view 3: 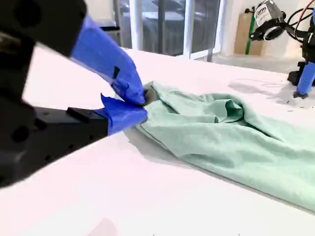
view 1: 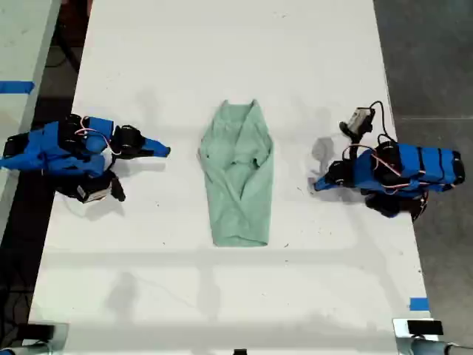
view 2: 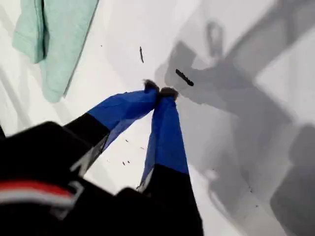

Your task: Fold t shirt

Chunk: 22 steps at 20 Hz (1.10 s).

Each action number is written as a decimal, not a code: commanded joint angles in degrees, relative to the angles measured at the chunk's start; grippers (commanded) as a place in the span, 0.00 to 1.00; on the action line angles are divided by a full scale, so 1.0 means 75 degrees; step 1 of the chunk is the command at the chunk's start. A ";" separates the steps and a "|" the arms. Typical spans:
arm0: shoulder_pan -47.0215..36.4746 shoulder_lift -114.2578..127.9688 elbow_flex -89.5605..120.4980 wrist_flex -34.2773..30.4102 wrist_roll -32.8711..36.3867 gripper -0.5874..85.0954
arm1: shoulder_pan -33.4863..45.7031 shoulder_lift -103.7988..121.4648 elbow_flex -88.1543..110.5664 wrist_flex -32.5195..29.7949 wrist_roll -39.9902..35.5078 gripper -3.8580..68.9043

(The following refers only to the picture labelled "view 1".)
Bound black camera cable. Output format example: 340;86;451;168
368;100;389;144

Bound white side table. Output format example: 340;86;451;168
0;0;63;241

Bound black floor cables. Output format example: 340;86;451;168
0;284;33;348

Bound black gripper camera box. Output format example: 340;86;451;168
75;177;126;204
338;106;376;137

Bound grey metal bracket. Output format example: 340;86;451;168
392;317;440;355

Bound small black box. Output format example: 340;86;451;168
406;319;444;337
21;322;57;340

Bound long blue tape strip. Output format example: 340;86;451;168
0;81;36;95

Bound pale green t-shirt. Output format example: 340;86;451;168
197;98;276;249

